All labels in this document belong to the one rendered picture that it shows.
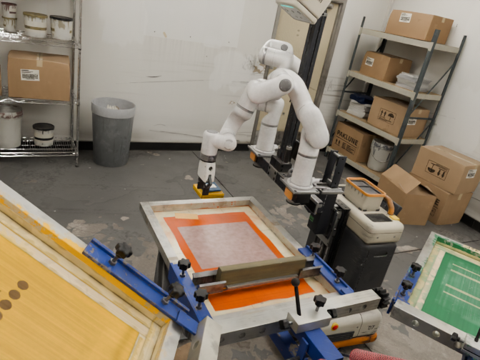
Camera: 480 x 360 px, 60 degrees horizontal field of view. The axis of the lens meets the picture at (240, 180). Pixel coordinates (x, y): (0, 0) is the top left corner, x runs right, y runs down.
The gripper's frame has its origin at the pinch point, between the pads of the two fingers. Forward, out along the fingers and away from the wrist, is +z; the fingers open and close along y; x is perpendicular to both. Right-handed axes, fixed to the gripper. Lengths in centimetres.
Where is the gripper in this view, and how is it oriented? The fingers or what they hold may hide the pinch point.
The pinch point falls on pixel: (203, 188)
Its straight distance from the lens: 195.2
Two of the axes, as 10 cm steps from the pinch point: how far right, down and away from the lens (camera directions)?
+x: -8.8, 0.3, -4.7
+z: -1.8, 9.0, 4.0
